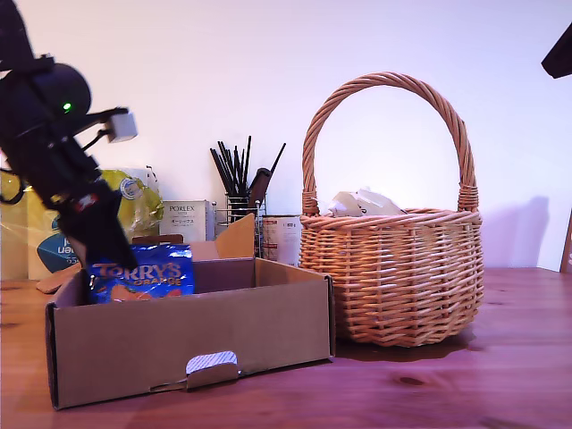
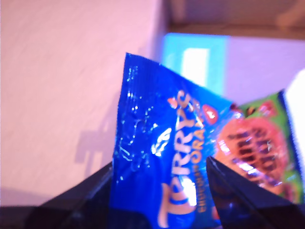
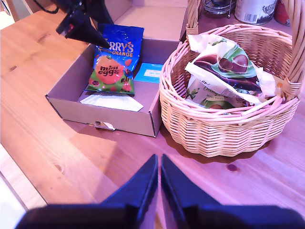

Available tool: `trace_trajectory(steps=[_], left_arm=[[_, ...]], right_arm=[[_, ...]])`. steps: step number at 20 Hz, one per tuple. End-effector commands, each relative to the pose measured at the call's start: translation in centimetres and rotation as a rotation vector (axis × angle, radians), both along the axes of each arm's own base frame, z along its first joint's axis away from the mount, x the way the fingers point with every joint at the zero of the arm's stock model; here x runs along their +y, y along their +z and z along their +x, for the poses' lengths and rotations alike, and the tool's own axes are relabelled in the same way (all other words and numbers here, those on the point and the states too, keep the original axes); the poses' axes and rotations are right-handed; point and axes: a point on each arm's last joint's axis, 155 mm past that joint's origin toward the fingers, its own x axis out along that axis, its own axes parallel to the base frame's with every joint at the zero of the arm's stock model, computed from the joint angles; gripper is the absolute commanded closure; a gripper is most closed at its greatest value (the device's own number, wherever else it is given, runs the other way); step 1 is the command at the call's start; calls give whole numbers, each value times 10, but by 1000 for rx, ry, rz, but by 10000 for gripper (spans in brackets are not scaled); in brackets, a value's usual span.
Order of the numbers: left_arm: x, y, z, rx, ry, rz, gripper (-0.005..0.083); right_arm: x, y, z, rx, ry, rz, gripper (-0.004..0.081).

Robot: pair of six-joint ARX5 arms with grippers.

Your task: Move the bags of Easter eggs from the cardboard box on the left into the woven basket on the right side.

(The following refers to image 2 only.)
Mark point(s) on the teal box with white label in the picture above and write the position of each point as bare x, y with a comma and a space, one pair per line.
176, 55

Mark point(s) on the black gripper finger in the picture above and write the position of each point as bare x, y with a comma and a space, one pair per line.
90, 202
250, 205

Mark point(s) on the blue Terry's orange egg bag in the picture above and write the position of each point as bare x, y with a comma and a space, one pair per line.
147, 143

